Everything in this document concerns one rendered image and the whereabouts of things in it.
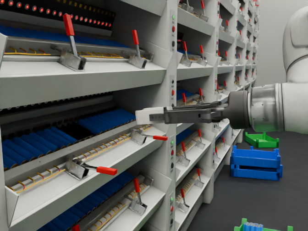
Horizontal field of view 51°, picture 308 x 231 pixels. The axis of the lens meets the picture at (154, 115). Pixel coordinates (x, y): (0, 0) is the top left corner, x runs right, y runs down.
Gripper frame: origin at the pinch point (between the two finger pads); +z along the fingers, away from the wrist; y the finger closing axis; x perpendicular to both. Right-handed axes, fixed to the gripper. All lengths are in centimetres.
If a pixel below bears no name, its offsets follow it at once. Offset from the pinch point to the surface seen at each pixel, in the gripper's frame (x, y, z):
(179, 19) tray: -26.3, -40.9, 4.1
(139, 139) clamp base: 6.8, -8.1, 8.0
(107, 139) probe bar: 4.3, 2.8, 10.8
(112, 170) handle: 6.8, 18.0, 1.2
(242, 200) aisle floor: 62, -106, -2
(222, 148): 44, -148, 14
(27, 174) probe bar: 4.6, 27.2, 10.9
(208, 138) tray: 25, -95, 11
